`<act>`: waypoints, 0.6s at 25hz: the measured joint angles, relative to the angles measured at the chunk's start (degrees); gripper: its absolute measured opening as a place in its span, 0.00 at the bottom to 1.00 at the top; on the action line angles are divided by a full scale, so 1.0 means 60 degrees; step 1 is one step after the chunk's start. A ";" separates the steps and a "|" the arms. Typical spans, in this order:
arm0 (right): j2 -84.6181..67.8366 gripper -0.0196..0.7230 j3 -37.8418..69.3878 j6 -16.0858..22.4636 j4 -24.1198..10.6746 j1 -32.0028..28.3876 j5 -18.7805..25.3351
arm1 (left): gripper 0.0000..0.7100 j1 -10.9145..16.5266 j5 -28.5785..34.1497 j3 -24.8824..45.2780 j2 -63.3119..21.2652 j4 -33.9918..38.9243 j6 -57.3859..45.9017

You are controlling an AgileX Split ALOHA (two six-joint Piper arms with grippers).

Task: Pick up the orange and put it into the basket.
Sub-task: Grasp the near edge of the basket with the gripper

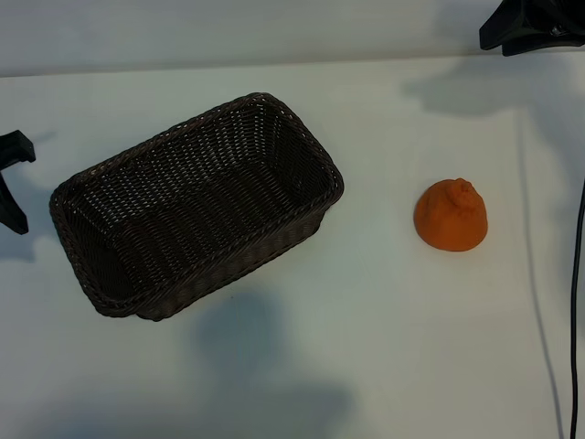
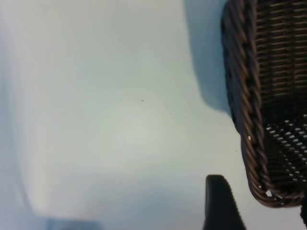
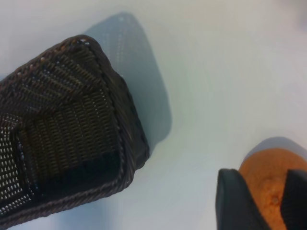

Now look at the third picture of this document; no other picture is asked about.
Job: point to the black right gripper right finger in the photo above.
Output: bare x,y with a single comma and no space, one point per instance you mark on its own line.
296,203

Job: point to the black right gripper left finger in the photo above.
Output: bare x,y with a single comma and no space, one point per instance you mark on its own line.
235,206

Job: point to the orange plush fruit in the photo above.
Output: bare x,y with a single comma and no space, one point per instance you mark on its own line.
263,167

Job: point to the dark brown wicker basket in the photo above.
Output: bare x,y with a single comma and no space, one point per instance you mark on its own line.
72,119

